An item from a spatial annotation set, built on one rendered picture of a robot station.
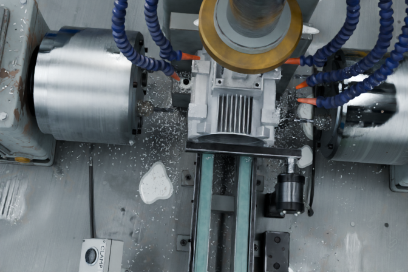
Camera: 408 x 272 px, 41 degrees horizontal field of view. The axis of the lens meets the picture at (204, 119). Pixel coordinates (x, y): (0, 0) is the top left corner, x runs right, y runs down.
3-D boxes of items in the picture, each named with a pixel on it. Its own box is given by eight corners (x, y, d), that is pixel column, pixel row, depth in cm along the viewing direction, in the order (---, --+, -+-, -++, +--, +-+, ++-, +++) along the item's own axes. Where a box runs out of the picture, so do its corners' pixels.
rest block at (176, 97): (173, 85, 146) (172, 68, 135) (199, 87, 147) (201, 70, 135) (171, 106, 145) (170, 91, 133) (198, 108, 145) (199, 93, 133)
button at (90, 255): (91, 248, 110) (84, 248, 108) (102, 249, 108) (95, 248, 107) (89, 264, 109) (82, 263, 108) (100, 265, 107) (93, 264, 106)
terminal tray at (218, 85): (213, 46, 120) (215, 32, 114) (261, 50, 121) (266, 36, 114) (210, 98, 117) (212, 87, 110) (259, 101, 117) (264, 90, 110)
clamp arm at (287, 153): (299, 149, 122) (185, 141, 122) (302, 146, 119) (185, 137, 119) (299, 164, 121) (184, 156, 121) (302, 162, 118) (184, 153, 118)
